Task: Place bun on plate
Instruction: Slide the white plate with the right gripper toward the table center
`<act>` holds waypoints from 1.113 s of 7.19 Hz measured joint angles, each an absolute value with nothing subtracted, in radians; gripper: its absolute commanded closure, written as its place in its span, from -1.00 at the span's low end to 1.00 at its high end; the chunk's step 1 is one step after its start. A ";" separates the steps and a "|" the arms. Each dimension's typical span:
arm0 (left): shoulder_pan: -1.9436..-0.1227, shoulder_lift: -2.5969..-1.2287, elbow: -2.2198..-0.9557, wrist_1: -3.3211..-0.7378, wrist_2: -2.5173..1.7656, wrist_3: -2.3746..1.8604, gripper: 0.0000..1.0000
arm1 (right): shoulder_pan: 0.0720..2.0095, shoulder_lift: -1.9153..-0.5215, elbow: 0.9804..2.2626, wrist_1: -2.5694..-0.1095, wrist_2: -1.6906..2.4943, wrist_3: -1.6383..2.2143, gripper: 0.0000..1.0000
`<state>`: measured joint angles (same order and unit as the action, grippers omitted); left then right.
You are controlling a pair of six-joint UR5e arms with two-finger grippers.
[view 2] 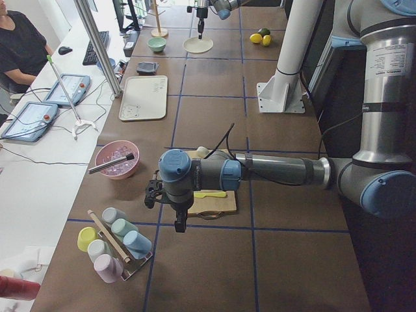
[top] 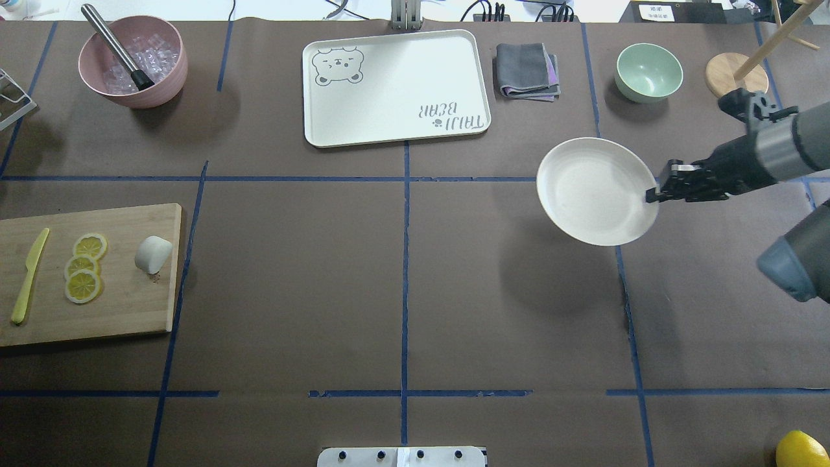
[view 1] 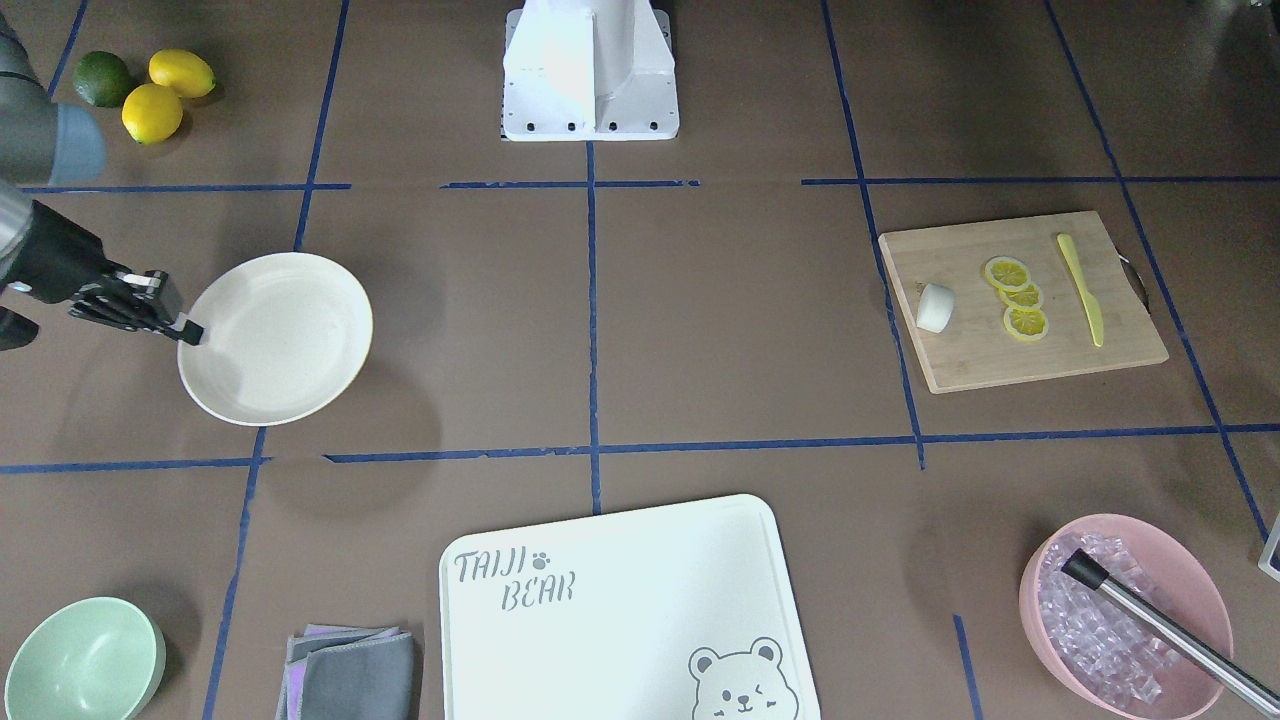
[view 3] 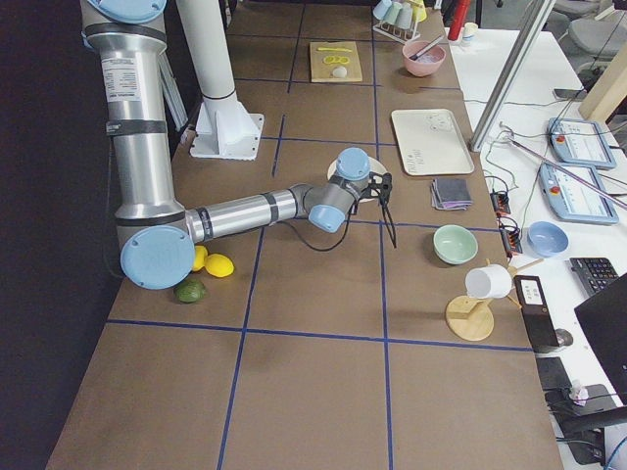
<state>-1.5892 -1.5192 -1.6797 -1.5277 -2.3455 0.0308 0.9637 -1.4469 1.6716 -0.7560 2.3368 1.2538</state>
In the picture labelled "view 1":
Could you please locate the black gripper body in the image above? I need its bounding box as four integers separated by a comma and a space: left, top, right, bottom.
3, 201, 183, 342

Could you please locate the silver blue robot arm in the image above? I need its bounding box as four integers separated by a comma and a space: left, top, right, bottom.
1, 22, 205, 346

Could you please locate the white bear tray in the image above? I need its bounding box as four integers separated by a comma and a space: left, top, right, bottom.
439, 495, 820, 719

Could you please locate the lemon slice near bun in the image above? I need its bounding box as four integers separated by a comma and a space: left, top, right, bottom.
1002, 307, 1050, 342

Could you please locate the cream plate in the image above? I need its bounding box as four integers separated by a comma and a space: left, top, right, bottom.
177, 252, 372, 427

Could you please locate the yellow lemon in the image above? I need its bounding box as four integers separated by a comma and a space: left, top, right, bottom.
148, 47, 218, 99
122, 83, 184, 146

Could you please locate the green lime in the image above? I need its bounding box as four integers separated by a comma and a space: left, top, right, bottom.
72, 50, 138, 108

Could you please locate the green bowl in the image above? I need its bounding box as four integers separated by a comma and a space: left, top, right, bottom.
4, 596, 166, 719

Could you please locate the grey folded cloth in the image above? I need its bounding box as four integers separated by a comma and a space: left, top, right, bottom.
275, 624, 416, 719

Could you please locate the lemon slice near knife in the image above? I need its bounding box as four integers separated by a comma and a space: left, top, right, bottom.
983, 256, 1032, 293

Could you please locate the bamboo cutting board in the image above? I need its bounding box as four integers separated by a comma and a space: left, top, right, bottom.
879, 211, 1169, 395

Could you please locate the middle lemon slice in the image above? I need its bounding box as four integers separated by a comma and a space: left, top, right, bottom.
998, 282, 1043, 313

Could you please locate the metal black-tipped pestle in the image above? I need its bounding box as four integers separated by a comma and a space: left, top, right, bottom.
1060, 550, 1279, 719

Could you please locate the pink bowl with ice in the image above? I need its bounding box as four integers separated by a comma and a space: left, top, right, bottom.
1019, 514, 1235, 719

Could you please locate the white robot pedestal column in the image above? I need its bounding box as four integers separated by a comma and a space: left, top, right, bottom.
500, 1, 681, 143

